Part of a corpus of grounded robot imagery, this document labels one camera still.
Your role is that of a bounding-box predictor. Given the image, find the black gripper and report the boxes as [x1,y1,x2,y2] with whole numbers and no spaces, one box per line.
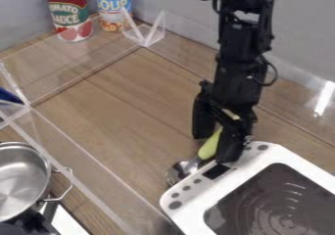
[192,59,267,164]

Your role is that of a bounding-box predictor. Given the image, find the green handled metal spoon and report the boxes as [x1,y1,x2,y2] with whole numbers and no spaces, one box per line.
[167,128,223,186]

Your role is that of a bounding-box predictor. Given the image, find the white and black stove top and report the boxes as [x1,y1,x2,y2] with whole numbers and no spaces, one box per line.
[160,141,335,235]

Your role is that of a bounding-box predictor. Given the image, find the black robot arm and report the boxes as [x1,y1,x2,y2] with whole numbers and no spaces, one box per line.
[192,0,277,164]

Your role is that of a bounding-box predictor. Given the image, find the black stove under pot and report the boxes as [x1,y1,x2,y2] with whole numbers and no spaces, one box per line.
[0,202,61,235]

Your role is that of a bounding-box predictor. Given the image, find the stainless steel pot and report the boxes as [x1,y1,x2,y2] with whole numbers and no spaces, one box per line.
[0,142,73,222]

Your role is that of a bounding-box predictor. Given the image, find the alphabet soup can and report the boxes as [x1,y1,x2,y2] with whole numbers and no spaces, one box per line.
[96,0,132,32]

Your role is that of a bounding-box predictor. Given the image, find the tomato sauce can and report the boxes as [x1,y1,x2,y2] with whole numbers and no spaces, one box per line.
[46,0,93,42]

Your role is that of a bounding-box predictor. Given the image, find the blue object at left edge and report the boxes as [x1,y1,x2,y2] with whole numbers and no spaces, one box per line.
[0,87,22,104]

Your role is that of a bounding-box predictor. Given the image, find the clear acrylic corner bracket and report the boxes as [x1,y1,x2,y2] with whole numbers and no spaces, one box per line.
[121,8,165,48]

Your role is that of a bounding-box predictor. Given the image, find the clear acrylic left bracket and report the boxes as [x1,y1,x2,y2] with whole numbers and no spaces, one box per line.
[0,62,30,130]

